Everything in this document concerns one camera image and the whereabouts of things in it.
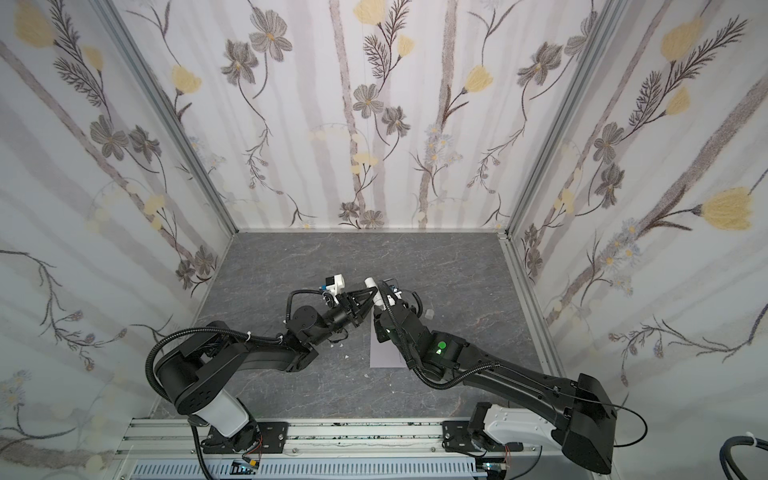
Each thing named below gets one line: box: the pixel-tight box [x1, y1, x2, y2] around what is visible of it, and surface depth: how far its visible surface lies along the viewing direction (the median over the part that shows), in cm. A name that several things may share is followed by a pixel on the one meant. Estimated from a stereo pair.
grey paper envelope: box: [370, 326, 408, 368], surface depth 90 cm
